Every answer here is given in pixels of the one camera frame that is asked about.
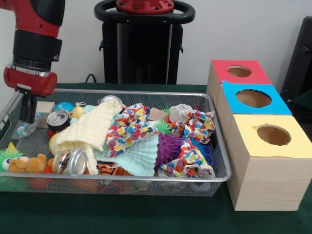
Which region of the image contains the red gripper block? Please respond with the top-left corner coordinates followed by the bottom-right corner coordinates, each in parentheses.
top-left (4, 64), bottom-right (58, 124)

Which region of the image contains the crushed clear plastic bottle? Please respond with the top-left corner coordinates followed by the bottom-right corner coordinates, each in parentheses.
top-left (15, 115), bottom-right (40, 140)

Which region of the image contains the red black drink can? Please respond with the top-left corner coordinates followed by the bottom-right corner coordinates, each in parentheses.
top-left (100, 95), bottom-right (122, 106)
top-left (47, 110), bottom-right (72, 135)

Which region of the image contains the cream yellow cloth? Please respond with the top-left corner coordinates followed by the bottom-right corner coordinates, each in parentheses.
top-left (51, 97), bottom-right (123, 175)

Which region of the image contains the colourful patterned cloth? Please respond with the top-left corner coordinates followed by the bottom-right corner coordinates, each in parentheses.
top-left (161, 139), bottom-right (216, 177)
top-left (169, 104), bottom-right (216, 145)
top-left (105, 101), bottom-right (157, 158)

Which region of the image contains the green spiky ball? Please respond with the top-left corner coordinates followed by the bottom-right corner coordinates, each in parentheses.
top-left (152, 119), bottom-right (173, 135)

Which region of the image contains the shallow clear mesh bin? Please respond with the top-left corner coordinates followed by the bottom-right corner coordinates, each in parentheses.
top-left (0, 87), bottom-right (232, 198)

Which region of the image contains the wooden three-hole box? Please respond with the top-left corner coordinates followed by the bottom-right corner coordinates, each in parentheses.
top-left (206, 59), bottom-right (312, 212)

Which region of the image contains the blue globe ball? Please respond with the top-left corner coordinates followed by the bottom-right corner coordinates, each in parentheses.
top-left (55, 101), bottom-right (76, 113)

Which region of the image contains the yellow ball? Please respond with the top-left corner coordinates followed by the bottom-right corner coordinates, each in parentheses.
top-left (48, 133), bottom-right (60, 156)

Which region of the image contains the yellow rubber duck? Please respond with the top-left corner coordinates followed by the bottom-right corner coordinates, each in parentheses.
top-left (68, 106), bottom-right (84, 121)

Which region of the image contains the green fluffy toy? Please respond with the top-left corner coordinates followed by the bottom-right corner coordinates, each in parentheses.
top-left (0, 147), bottom-right (24, 171)

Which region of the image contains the brown plush bear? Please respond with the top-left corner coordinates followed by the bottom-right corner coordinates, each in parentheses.
top-left (7, 153), bottom-right (47, 174)

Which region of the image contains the crushed silver drink can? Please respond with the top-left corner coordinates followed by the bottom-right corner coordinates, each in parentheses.
top-left (52, 147), bottom-right (88, 175)

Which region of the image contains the mint green cloth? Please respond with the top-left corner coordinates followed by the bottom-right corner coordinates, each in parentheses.
top-left (93, 134), bottom-right (159, 177)

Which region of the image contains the dark green table cloth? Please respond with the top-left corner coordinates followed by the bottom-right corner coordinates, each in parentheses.
top-left (0, 82), bottom-right (312, 234)

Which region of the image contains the purple spiky ball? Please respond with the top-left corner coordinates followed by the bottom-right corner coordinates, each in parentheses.
top-left (155, 132), bottom-right (185, 169)

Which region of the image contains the black chair back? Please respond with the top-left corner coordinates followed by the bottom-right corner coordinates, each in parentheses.
top-left (280, 16), bottom-right (312, 115)

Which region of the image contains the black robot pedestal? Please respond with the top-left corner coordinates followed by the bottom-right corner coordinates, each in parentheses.
top-left (94, 0), bottom-right (195, 84)

